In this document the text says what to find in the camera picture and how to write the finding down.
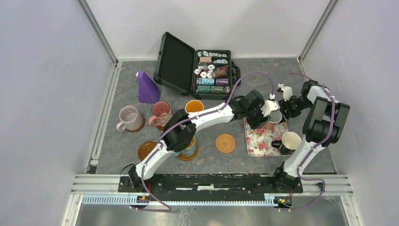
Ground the blue mug yellow inside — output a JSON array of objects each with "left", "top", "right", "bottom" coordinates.
[{"left": 174, "top": 137, "right": 198, "bottom": 161}]

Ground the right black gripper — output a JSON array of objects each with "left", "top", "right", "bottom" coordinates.
[{"left": 275, "top": 96, "right": 312, "bottom": 124}]

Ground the floral rectangular tray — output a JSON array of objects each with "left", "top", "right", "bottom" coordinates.
[{"left": 243, "top": 118, "right": 288, "bottom": 157}]

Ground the black mug cream inside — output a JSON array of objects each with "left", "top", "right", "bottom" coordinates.
[{"left": 271, "top": 132, "right": 302, "bottom": 155}]

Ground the woven rattan round coaster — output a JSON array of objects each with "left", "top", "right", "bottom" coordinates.
[{"left": 215, "top": 133, "right": 236, "bottom": 153}]

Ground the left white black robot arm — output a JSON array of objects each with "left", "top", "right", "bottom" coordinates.
[{"left": 128, "top": 90, "right": 278, "bottom": 192}]

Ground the pink ceramic mug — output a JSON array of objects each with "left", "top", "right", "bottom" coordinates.
[{"left": 148, "top": 101, "right": 173, "bottom": 130}]

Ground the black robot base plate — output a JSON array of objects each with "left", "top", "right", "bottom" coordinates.
[{"left": 118, "top": 173, "right": 303, "bottom": 202}]

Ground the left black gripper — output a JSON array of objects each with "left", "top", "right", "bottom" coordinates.
[{"left": 245, "top": 102, "right": 271, "bottom": 131}]

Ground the purple cable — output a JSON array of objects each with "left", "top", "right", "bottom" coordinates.
[
  {"left": 276, "top": 73, "right": 336, "bottom": 213},
  {"left": 137, "top": 71, "right": 276, "bottom": 213}
]

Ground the lavender ceramic mug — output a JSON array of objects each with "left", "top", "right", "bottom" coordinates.
[{"left": 116, "top": 106, "right": 142, "bottom": 132}]

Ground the brown wooden coaster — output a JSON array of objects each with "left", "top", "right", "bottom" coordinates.
[
  {"left": 137, "top": 141, "right": 157, "bottom": 161},
  {"left": 177, "top": 145, "right": 198, "bottom": 161},
  {"left": 126, "top": 116, "right": 145, "bottom": 132}
]

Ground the floral mug orange inside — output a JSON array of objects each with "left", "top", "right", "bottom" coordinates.
[{"left": 184, "top": 100, "right": 205, "bottom": 113}]

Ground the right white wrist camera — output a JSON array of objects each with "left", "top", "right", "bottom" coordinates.
[{"left": 277, "top": 83, "right": 293, "bottom": 101}]

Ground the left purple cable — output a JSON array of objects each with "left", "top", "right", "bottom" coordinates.
[{"left": 137, "top": 71, "right": 276, "bottom": 213}]

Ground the black poker chip case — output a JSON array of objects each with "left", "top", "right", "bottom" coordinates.
[{"left": 153, "top": 32, "right": 241, "bottom": 100}]

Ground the purple plastic wedge stand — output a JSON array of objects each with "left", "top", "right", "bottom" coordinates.
[{"left": 136, "top": 71, "right": 161, "bottom": 104}]

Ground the white ceramic mug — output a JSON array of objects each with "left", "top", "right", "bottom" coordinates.
[{"left": 262, "top": 111, "right": 283, "bottom": 129}]

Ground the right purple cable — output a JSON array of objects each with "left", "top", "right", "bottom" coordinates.
[{"left": 276, "top": 73, "right": 336, "bottom": 213}]

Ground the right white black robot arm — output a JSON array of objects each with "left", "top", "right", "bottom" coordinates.
[{"left": 271, "top": 80, "right": 350, "bottom": 192}]

